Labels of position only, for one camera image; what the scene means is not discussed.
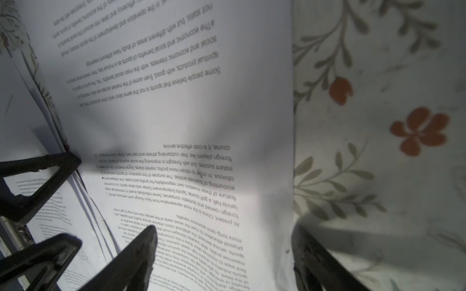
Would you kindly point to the metal folder clip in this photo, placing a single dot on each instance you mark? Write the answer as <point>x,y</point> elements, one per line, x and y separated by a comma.
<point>14,237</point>

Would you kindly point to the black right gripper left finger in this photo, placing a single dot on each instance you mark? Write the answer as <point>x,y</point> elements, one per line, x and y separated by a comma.
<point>131,269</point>

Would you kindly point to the printed paper sheet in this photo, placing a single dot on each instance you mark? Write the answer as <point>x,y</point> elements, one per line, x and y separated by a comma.
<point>181,112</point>
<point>26,133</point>

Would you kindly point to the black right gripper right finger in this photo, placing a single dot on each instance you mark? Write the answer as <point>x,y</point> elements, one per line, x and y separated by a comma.
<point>316,269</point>

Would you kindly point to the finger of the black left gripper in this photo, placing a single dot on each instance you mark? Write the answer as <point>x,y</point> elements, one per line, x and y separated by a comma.
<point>27,185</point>
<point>50,258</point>

